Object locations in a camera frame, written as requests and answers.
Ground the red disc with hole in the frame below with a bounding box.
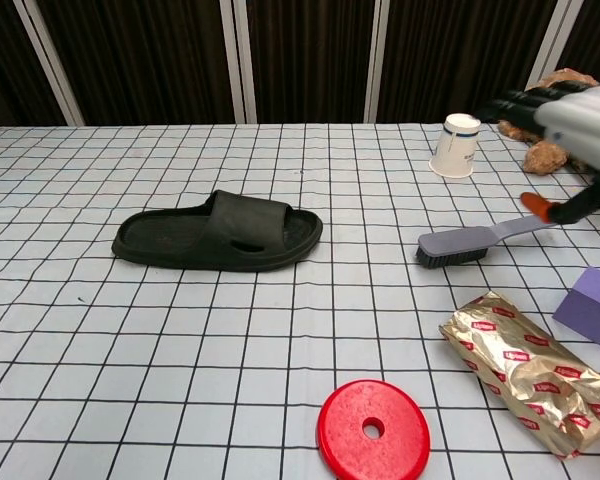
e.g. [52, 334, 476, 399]
[316, 379, 434, 480]

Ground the brown teddy bear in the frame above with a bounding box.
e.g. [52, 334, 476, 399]
[497, 68, 600, 176]

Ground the grey orange tool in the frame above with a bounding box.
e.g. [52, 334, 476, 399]
[414, 212, 556, 272]

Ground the purple foam cube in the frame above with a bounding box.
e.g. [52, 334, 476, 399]
[551, 266, 600, 344]

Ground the black rubber slipper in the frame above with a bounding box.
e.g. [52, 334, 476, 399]
[110, 189, 325, 274]

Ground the white checked tablecloth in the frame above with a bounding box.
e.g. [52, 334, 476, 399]
[0, 121, 600, 480]

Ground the gold foil snack packet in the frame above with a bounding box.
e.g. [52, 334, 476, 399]
[438, 289, 600, 460]

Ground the white partition frame post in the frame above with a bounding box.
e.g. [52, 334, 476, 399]
[12, 0, 85, 126]
[363, 0, 397, 124]
[218, 0, 259, 125]
[524, 0, 577, 91]

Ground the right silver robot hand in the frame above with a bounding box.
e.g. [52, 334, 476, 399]
[477, 82, 600, 225]

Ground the white plastic bottle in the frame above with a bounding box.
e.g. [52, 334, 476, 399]
[428, 112, 482, 179]

